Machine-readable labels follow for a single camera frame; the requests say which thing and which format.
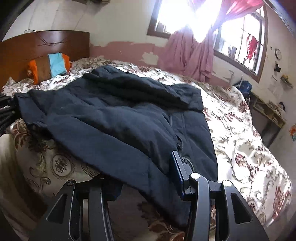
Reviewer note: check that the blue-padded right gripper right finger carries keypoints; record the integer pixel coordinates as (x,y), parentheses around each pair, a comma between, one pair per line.
(235,220)

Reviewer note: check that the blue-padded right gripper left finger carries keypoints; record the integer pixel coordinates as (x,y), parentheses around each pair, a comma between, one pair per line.
(80,211)

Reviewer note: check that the red hanging garment outside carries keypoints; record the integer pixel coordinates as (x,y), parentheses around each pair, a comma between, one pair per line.
(252,44)

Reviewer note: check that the brown framed window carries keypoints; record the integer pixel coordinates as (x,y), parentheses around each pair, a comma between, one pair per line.
(229,40)

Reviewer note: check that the dark navy padded jacket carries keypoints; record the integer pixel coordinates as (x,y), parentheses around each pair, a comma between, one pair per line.
(127,126)

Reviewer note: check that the round wall clock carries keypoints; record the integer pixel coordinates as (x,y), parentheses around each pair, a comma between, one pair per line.
(278,54)

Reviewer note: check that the brown wooden headboard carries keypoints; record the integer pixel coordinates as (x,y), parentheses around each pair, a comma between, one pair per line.
(16,52)

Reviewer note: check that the floral white bed quilt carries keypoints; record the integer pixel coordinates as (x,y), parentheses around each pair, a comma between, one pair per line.
(33,169)

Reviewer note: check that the blue backpack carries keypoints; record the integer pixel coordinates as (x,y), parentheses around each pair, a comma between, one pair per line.
(244,87)

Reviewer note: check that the orange brown blue pillow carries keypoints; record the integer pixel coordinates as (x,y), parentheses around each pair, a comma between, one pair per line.
(48,66)

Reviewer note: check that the wooden side desk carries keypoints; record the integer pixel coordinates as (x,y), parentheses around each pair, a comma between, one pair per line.
(266,119)

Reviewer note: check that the pink window curtain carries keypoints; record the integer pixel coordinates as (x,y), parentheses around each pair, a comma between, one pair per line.
(190,50)

